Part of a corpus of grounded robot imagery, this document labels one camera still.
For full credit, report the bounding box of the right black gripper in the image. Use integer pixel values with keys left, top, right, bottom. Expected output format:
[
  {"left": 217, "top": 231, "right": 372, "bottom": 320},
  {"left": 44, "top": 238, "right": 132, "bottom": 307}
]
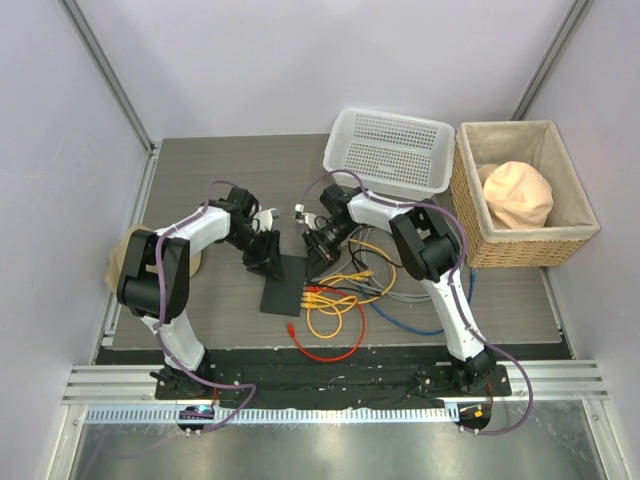
[{"left": 302, "top": 221, "right": 358, "bottom": 283}]

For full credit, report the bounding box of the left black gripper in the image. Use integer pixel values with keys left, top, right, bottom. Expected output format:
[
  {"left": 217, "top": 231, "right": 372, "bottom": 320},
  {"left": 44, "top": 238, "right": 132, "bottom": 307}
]
[{"left": 224, "top": 227, "right": 284, "bottom": 281}]

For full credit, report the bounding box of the red ethernet cable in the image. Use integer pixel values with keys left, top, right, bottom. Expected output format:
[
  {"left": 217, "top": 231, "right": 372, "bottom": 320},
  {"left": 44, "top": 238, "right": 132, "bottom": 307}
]
[{"left": 284, "top": 283, "right": 367, "bottom": 362}]

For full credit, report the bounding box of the black network switch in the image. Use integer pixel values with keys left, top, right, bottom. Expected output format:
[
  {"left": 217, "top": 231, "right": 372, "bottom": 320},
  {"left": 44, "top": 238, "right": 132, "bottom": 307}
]
[{"left": 259, "top": 255, "right": 307, "bottom": 317}]

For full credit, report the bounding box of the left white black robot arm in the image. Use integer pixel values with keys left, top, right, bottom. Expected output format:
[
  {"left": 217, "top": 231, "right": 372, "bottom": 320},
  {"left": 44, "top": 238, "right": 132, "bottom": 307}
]
[{"left": 116, "top": 184, "right": 284, "bottom": 399}]

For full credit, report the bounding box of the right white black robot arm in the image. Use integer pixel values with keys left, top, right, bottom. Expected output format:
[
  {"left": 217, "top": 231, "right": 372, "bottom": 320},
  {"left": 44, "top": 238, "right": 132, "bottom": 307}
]
[{"left": 302, "top": 185, "right": 496, "bottom": 395}]

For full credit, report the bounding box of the white plastic perforated basket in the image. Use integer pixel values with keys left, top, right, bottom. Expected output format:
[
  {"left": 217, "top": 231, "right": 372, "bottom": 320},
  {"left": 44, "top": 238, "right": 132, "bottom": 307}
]
[{"left": 323, "top": 108, "right": 455, "bottom": 201}]

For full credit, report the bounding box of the peach cloth hat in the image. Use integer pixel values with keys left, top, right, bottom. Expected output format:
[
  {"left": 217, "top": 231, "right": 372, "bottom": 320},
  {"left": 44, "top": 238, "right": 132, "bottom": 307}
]
[{"left": 478, "top": 161, "right": 554, "bottom": 230}]

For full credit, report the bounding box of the wicker basket with liner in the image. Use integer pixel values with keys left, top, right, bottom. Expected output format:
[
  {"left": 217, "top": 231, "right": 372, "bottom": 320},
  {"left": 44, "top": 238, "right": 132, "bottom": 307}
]
[{"left": 450, "top": 120, "right": 600, "bottom": 268}]

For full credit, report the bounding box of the black ethernet cable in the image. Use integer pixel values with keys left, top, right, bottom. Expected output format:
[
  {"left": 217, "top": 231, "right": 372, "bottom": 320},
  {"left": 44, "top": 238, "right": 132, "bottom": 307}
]
[{"left": 319, "top": 229, "right": 406, "bottom": 296}]

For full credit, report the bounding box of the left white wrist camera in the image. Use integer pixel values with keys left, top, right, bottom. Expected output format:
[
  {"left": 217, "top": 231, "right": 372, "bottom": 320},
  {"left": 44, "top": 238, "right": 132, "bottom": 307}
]
[{"left": 252, "top": 208, "right": 280, "bottom": 232}]

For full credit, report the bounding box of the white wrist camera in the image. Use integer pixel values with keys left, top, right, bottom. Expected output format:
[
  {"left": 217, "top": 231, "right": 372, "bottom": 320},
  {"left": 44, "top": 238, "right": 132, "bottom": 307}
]
[
  {"left": 294, "top": 203, "right": 317, "bottom": 229},
  {"left": 252, "top": 208, "right": 280, "bottom": 232}
]

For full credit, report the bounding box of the grey ethernet cable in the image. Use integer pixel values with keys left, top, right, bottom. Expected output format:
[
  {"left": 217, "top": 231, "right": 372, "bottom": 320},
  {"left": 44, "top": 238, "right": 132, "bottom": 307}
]
[{"left": 305, "top": 227, "right": 451, "bottom": 302}]

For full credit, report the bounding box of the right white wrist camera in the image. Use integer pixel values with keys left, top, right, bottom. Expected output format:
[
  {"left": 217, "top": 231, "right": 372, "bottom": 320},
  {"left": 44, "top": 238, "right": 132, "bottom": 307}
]
[{"left": 294, "top": 203, "right": 317, "bottom": 229}]

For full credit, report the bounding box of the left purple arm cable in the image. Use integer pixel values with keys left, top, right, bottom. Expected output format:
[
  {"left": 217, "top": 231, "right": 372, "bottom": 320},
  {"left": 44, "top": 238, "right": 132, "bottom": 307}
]
[{"left": 152, "top": 179, "right": 257, "bottom": 435}]

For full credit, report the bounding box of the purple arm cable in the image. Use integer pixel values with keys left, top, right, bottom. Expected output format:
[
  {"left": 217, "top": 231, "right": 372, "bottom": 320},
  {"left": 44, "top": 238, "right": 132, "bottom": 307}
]
[
  {"left": 152, "top": 179, "right": 257, "bottom": 435},
  {"left": 302, "top": 169, "right": 534, "bottom": 437}
]

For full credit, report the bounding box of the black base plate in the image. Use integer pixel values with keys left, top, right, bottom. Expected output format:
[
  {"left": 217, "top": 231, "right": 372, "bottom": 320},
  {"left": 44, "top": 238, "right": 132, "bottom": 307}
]
[{"left": 97, "top": 342, "right": 571, "bottom": 408}]

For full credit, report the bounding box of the blue ethernet cable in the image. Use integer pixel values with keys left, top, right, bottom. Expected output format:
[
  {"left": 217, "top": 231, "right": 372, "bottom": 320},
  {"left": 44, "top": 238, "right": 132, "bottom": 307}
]
[{"left": 367, "top": 269, "right": 479, "bottom": 336}]

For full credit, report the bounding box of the aluminium rail frame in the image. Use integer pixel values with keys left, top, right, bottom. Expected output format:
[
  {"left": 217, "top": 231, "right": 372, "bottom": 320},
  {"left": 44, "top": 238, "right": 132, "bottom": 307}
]
[{"left": 47, "top": 348, "right": 635, "bottom": 479}]

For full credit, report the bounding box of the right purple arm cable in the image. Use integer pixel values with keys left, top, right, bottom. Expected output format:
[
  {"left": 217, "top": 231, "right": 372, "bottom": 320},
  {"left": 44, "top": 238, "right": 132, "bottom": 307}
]
[{"left": 302, "top": 169, "right": 534, "bottom": 437}]

